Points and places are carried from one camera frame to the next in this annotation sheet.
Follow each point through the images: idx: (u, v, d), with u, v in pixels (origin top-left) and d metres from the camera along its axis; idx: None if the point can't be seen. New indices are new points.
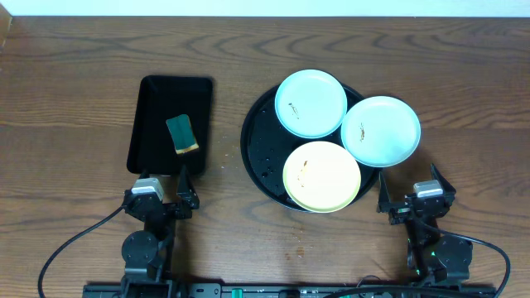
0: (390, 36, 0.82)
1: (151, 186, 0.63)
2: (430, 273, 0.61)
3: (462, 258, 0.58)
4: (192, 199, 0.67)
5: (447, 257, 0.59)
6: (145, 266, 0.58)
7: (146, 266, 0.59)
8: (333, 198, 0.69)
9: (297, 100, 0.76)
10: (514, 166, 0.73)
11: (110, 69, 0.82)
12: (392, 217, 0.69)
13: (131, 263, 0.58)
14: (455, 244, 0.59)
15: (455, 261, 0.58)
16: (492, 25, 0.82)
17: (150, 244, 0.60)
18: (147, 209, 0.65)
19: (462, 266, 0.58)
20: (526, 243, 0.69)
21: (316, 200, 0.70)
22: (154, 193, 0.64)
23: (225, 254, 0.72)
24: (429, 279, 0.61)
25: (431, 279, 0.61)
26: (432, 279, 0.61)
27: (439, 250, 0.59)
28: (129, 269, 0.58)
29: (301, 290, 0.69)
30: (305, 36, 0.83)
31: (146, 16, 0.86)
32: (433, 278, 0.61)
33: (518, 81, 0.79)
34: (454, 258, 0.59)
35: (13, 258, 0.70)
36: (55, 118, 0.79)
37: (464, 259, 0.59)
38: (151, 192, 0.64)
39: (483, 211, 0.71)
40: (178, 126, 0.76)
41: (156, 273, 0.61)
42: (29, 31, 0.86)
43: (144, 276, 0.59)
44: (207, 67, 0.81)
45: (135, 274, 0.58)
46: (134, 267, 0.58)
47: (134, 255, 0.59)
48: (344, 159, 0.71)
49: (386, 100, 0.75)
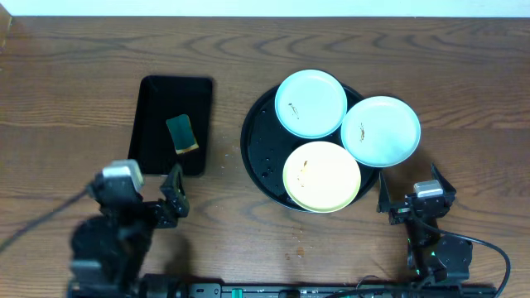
0: (389, 36, 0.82)
1: (126, 169, 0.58)
2: (429, 273, 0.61)
3: (461, 258, 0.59)
4: (177, 199, 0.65)
5: (448, 257, 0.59)
6: (96, 261, 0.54)
7: (99, 258, 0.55)
8: (333, 198, 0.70)
9: (297, 100, 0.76)
10: (513, 166, 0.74)
11: (110, 69, 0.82)
12: (393, 217, 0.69)
13: (80, 256, 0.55)
14: (455, 244, 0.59)
15: (455, 261, 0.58)
16: (491, 26, 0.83)
17: (110, 237, 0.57)
18: (118, 194, 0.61)
19: (462, 266, 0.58)
20: (525, 243, 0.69)
21: (316, 199, 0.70)
22: (127, 177, 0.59)
23: (225, 254, 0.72)
24: (429, 279, 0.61)
25: (431, 280, 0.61)
26: (432, 279, 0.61)
27: (439, 249, 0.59)
28: (77, 261, 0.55)
29: (301, 290, 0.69)
30: (305, 36, 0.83)
31: (146, 16, 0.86)
32: (433, 278, 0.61)
33: (518, 81, 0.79)
34: (454, 258, 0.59)
35: (12, 257, 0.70)
36: (55, 118, 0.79)
37: (464, 259, 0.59)
38: (125, 176, 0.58)
39: (483, 211, 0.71)
40: (178, 126, 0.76)
41: (113, 276, 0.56)
42: (29, 31, 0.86)
43: (95, 273, 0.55)
44: (207, 67, 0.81)
45: (85, 269, 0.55)
46: (84, 261, 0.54)
47: (84, 247, 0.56)
48: (344, 160, 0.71)
49: (386, 100, 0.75)
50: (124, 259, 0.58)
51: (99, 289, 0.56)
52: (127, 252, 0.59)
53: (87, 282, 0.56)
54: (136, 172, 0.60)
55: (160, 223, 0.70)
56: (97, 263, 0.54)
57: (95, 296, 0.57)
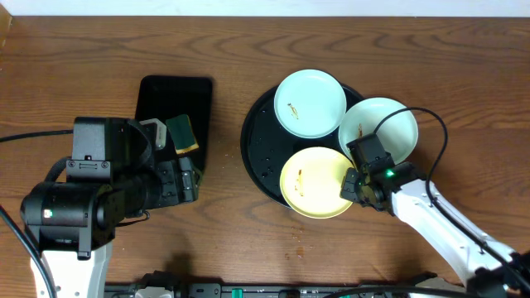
0: (390, 36, 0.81)
1: (156, 120, 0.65)
2: (377, 193, 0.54)
3: (387, 161, 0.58)
4: (191, 186, 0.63)
5: (375, 160, 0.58)
6: (103, 123, 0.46)
7: (105, 122, 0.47)
8: (325, 204, 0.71)
9: (296, 100, 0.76)
10: (513, 166, 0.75)
11: (109, 69, 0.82)
12: (354, 199, 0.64)
13: (85, 119, 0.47)
14: (361, 145, 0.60)
15: (379, 156, 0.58)
16: (495, 24, 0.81)
17: (127, 125, 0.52)
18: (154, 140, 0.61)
19: (383, 157, 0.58)
20: (523, 242, 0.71)
21: (316, 205, 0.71)
22: (153, 123, 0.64)
23: (226, 254, 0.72)
24: (386, 193, 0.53)
25: (418, 177, 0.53)
26: (401, 179, 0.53)
27: (368, 170, 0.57)
28: (83, 120, 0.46)
29: (301, 290, 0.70)
30: (305, 36, 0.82)
31: (144, 16, 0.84)
32: (414, 173, 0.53)
33: (520, 81, 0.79)
34: (365, 156, 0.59)
35: (23, 256, 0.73)
36: (55, 119, 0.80)
37: (389, 156, 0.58)
38: (153, 123, 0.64)
39: (483, 212, 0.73)
40: (178, 126, 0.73)
41: (113, 160, 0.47)
42: (28, 31, 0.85)
43: (98, 139, 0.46)
44: (207, 67, 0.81)
45: (85, 132, 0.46)
46: (88, 124, 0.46)
47: (93, 117, 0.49)
48: (337, 161, 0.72)
49: (387, 102, 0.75)
50: (122, 161, 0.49)
51: (93, 166, 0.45)
52: (125, 161, 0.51)
53: (80, 161, 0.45)
54: (160, 128, 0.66)
55: (160, 205, 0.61)
56: (103, 123, 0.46)
57: (62, 191, 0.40)
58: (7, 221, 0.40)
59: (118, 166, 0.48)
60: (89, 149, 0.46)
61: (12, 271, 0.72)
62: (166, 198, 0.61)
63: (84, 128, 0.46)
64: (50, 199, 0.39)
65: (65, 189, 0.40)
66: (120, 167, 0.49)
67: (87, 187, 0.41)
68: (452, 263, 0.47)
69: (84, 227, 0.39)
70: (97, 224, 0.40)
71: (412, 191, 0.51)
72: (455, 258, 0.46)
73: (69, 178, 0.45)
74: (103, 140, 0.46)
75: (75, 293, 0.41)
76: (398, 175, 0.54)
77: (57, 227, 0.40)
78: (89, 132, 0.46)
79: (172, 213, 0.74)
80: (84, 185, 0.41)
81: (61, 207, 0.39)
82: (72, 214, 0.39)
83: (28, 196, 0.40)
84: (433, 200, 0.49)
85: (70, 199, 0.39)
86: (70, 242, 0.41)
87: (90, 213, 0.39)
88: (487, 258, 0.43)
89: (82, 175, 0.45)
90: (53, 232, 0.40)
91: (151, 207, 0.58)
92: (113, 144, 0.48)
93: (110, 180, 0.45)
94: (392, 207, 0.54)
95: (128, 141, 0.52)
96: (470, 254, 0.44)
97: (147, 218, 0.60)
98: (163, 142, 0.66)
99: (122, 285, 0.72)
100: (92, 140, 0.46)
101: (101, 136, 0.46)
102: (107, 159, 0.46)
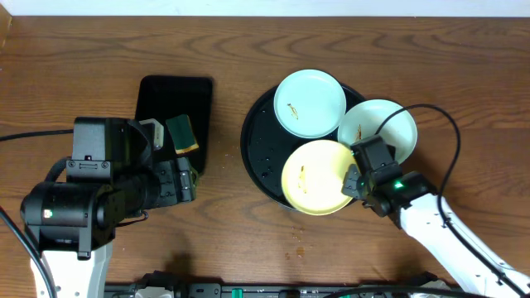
0: (390, 36, 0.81)
1: (154, 120, 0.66)
2: (383, 204, 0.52)
3: (393, 168, 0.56)
4: (190, 185, 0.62)
5: (382, 167, 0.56)
6: (103, 123, 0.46)
7: (105, 122, 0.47)
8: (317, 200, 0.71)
9: (296, 100, 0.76)
10: (513, 166, 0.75)
11: (108, 69, 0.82)
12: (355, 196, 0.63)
13: (85, 119, 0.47)
14: (367, 150, 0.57)
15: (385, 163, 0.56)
16: (495, 24, 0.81)
17: (127, 126, 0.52)
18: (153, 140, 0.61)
19: (388, 163, 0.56)
20: (522, 242, 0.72)
21: (321, 200, 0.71)
22: (152, 123, 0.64)
23: (226, 254, 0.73)
24: (393, 206, 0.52)
25: (427, 191, 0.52)
26: (409, 192, 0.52)
27: (373, 178, 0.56)
28: (83, 120, 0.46)
29: (301, 290, 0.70)
30: (305, 36, 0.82)
31: (144, 16, 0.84)
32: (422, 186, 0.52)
33: (519, 81, 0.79)
34: (371, 161, 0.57)
35: (22, 256, 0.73)
36: (55, 119, 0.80)
37: (395, 162, 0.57)
38: (151, 123, 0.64)
39: (482, 212, 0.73)
40: (178, 126, 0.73)
41: (113, 159, 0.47)
42: (28, 32, 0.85)
43: (98, 139, 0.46)
44: (207, 67, 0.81)
45: (86, 132, 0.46)
46: (88, 124, 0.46)
47: (93, 117, 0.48)
48: (338, 152, 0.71)
49: (384, 104, 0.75)
50: (122, 161, 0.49)
51: (93, 166, 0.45)
52: (125, 161, 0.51)
53: (81, 161, 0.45)
54: (157, 128, 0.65)
55: (159, 205, 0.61)
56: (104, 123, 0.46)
57: (62, 192, 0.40)
58: (8, 221, 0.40)
59: (118, 166, 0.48)
60: (89, 149, 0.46)
61: (12, 271, 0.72)
62: (164, 198, 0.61)
63: (84, 129, 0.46)
64: (50, 199, 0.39)
65: (65, 189, 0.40)
66: (120, 167, 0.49)
67: (87, 187, 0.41)
68: (469, 289, 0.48)
69: (84, 227, 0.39)
70: (97, 224, 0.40)
71: (424, 209, 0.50)
72: (470, 285, 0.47)
73: (69, 178, 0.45)
74: (103, 140, 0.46)
75: (75, 293, 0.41)
76: (407, 188, 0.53)
77: (57, 227, 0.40)
78: (89, 131, 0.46)
79: (172, 213, 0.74)
80: (84, 185, 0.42)
81: (61, 207, 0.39)
82: (72, 215, 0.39)
83: (28, 196, 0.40)
84: (446, 220, 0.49)
85: (70, 201, 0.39)
86: (70, 242, 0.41)
87: (90, 213, 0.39)
88: (505, 288, 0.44)
89: (82, 175, 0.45)
90: (53, 232, 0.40)
91: (149, 206, 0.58)
92: (113, 144, 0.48)
93: (110, 180, 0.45)
94: (397, 220, 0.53)
95: (128, 141, 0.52)
96: (488, 282, 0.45)
97: (146, 218, 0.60)
98: (161, 142, 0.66)
99: (122, 285, 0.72)
100: (92, 140, 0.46)
101: (101, 136, 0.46)
102: (107, 159, 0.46)
